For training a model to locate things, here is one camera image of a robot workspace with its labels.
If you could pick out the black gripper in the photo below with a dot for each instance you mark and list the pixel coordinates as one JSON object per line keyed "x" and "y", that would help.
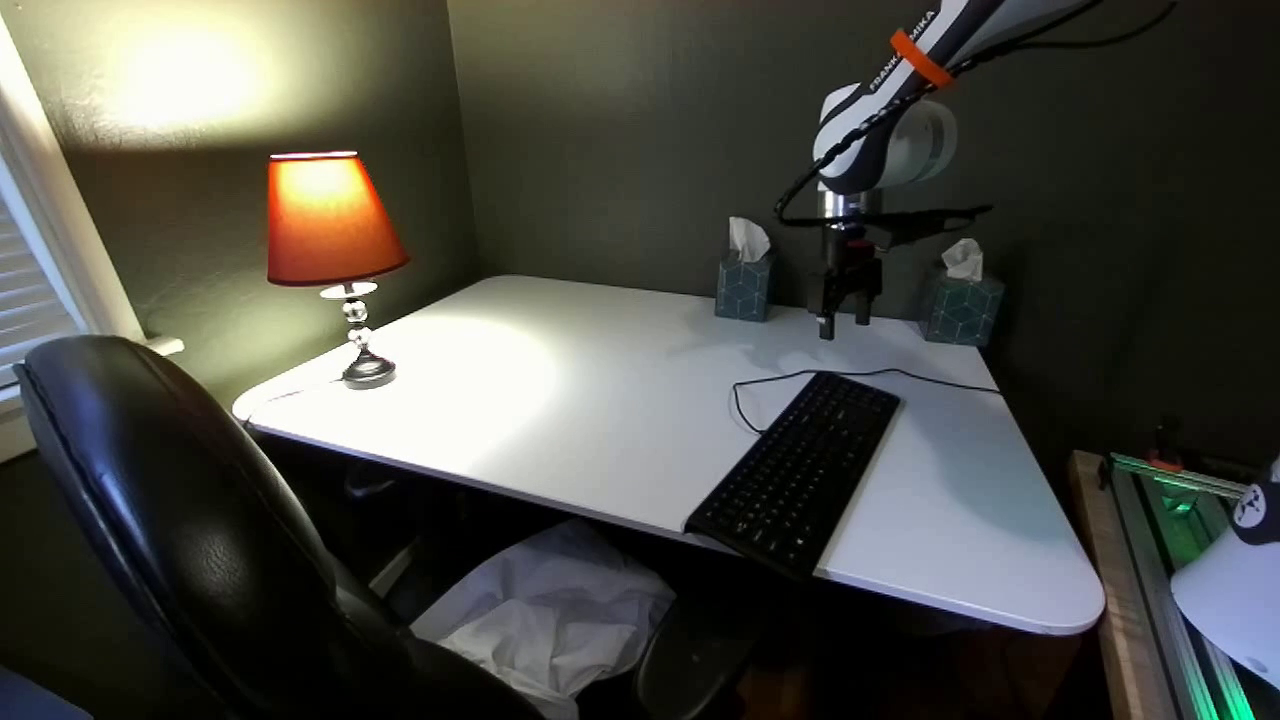
{"x": 852, "y": 254}

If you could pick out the black full-size keyboard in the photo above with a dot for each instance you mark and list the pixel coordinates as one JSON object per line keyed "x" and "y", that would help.
{"x": 801, "y": 467}

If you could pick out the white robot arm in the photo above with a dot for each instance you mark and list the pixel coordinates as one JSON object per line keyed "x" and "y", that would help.
{"x": 867, "y": 122}

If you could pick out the teal patterned tissue box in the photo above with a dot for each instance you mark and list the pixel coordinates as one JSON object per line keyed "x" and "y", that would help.
{"x": 961, "y": 312}
{"x": 741, "y": 287}

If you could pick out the black glossy chair armrest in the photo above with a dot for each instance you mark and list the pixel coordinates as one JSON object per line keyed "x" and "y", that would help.
{"x": 692, "y": 662}

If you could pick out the black cap with white logo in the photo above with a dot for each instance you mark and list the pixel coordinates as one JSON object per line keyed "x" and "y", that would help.
{"x": 1257, "y": 506}

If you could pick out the white lamp shade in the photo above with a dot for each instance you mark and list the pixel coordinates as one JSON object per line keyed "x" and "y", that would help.
{"x": 1234, "y": 600}

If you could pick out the orange shade table lamp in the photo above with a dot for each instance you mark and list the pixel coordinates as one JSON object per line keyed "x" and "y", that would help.
{"x": 326, "y": 220}

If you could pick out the black leather office chair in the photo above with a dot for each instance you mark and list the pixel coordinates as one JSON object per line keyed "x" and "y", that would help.
{"x": 203, "y": 533}

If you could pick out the white window blind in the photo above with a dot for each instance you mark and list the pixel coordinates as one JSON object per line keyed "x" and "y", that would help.
{"x": 24, "y": 295}

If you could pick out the wooden frame with metal rail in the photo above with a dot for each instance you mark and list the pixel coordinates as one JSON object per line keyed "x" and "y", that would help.
{"x": 1135, "y": 600}

